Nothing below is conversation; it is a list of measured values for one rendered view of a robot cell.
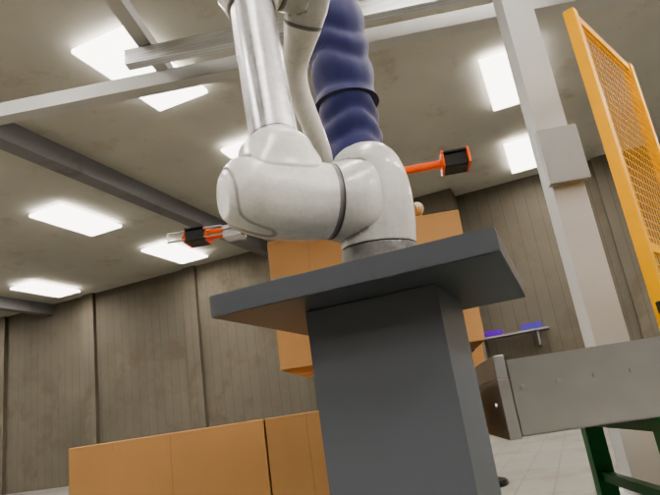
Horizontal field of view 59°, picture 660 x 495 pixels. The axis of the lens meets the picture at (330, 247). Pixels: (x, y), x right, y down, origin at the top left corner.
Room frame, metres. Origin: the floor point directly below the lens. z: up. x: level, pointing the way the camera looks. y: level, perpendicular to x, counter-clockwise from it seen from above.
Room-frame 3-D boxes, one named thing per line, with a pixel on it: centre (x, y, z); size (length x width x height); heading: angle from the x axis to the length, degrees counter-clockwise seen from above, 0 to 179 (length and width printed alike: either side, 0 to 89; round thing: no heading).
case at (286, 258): (1.90, -0.12, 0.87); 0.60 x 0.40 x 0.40; 84
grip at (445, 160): (1.61, -0.41, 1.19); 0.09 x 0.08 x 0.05; 174
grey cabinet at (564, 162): (2.74, -1.23, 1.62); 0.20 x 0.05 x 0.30; 85
